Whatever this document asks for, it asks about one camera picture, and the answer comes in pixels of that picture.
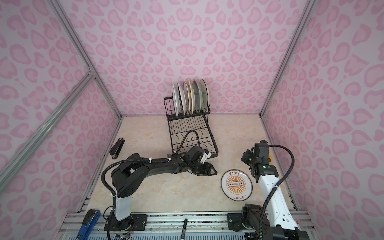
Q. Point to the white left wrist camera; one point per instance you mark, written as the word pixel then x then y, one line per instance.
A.
pixel 206 155

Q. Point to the light blue flower plate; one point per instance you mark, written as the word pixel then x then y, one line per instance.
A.
pixel 198 97

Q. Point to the cat pumpkin star plate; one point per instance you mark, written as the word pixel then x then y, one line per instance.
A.
pixel 190 96

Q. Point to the orange sunburst plate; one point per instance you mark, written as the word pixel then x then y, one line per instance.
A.
pixel 236 185
pixel 187 99

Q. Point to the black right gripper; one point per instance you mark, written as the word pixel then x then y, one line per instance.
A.
pixel 246 155

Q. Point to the black marker pen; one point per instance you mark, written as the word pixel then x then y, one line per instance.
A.
pixel 183 234

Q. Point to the yellow calculator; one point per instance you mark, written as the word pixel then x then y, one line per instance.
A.
pixel 270 157

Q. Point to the diagonal aluminium frame bar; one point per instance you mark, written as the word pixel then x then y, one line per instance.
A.
pixel 21 157

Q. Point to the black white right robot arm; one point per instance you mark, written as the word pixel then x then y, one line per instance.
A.
pixel 272 220

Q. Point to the white floral speckled plate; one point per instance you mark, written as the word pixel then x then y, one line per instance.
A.
pixel 205 95

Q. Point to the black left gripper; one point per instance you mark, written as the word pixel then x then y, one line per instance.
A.
pixel 205 172

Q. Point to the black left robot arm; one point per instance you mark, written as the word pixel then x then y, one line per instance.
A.
pixel 123 178

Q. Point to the black two-tier dish rack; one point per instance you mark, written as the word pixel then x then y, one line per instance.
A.
pixel 190 129

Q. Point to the blue handled tool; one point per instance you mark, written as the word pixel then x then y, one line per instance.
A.
pixel 88 224

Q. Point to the green-rim lettered white plate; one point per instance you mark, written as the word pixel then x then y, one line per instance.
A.
pixel 182 98

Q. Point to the black stapler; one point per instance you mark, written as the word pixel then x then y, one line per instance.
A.
pixel 116 148

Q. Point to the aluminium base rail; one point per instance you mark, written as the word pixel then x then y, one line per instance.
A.
pixel 179 226

